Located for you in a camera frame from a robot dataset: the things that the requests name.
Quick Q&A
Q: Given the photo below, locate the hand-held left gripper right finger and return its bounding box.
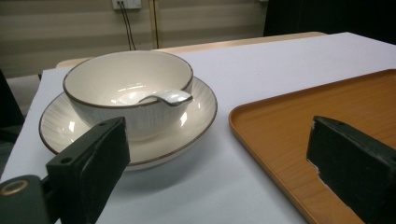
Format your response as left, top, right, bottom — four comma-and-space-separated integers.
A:
305, 115, 396, 224

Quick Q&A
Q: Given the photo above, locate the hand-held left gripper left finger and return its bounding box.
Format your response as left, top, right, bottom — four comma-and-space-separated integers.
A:
45, 116, 132, 224

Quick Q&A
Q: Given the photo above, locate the orange wooden tray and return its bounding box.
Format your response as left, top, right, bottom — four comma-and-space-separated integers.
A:
228, 68, 396, 224

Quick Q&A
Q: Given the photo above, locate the cream ceramic bowl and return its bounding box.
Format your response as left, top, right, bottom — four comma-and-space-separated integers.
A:
62, 49, 194, 143

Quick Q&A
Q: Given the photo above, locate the white ceramic spoon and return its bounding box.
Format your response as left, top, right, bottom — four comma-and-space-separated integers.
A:
111, 89, 194, 107

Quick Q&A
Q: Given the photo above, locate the cream ceramic plate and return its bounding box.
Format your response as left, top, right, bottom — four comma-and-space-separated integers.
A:
38, 76, 219, 172

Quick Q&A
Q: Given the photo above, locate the black cable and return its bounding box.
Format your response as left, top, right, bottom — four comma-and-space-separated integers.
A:
120, 1, 137, 51
117, 1, 134, 51

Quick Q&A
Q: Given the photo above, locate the white wall socket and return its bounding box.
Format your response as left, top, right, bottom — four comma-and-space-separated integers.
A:
111, 0, 142, 10

